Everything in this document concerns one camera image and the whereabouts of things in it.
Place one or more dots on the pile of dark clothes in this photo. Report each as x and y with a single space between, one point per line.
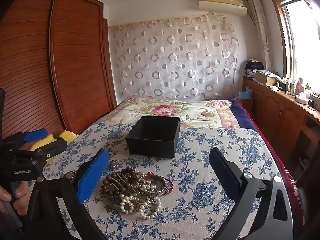
253 66

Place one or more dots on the small black device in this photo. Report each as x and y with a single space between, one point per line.
311 102

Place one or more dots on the pink tissue box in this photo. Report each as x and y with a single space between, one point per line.
302 99

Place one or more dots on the dark blue blanket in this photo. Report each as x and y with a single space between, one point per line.
240 115

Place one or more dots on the cardboard box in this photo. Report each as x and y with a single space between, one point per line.
265 78

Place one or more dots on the beige window curtain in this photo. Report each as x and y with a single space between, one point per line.
260 30

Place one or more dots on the brown wooden wardrobe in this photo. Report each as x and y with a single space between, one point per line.
75 67

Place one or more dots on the black box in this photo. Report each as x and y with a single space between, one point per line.
150 147

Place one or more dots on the pink figurine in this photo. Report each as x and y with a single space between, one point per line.
299 85

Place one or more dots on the wall socket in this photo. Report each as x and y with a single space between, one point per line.
207 96

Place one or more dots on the blue plastic bag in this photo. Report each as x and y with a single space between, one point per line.
245 94

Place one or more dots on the silver metal bangle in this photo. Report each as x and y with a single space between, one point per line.
163 186

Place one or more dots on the large pearl bead strand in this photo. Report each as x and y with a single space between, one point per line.
143 215

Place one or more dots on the person's left hand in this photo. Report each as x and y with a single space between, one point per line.
22 190

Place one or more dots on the red blanket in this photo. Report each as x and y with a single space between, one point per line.
287 177

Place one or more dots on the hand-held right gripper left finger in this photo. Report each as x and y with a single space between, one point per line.
92 177

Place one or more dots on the yellow plush toy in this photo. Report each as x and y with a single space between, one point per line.
68 136

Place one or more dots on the white air conditioner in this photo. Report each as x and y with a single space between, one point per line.
220 5

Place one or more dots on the wooden cabinet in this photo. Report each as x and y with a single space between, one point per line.
275 110

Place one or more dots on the blue floral cloth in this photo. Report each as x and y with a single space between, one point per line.
200 155

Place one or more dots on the window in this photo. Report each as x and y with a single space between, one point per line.
300 42

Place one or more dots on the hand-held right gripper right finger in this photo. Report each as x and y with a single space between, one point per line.
225 172

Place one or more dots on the small pearl bead strand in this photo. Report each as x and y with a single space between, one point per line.
147 187

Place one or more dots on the floral pillow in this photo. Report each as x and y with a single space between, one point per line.
160 110

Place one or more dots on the circle pattern sheer curtain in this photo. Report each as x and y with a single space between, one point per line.
175 60

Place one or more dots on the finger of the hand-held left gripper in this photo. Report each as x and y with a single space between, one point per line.
57 147
35 134

